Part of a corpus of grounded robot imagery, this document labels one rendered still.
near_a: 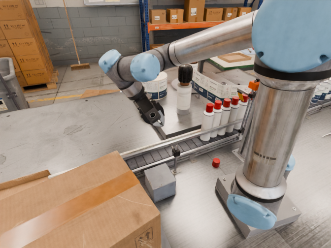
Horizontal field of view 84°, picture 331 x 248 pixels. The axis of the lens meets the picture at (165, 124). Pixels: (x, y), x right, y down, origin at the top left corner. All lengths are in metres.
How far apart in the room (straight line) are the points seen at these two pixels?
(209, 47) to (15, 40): 3.59
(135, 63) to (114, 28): 4.64
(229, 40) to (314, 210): 0.73
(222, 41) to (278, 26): 0.22
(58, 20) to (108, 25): 1.06
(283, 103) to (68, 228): 0.47
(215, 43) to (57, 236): 0.55
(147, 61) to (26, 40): 3.44
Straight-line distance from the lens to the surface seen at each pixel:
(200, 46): 0.54
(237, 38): 0.50
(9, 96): 2.61
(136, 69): 0.53
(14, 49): 3.96
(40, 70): 3.99
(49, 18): 5.24
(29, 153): 1.19
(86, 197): 0.50
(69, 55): 5.34
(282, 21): 0.32
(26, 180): 1.03
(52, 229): 0.49
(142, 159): 0.87
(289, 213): 0.83
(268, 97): 0.37
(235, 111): 0.99
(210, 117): 0.89
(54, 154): 1.12
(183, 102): 1.12
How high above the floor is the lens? 1.51
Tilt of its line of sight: 36 degrees down
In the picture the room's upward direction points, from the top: straight up
